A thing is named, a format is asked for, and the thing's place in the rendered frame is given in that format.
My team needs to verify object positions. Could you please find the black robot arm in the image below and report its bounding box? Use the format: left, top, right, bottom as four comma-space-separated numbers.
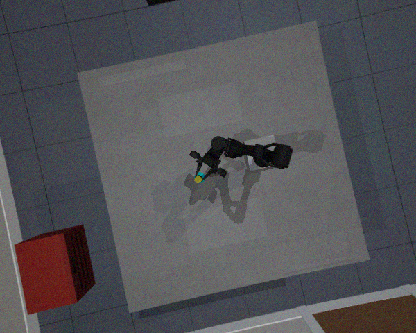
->
202, 136, 293, 169

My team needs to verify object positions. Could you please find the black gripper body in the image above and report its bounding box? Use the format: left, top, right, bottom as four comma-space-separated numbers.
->
189, 148, 227, 177

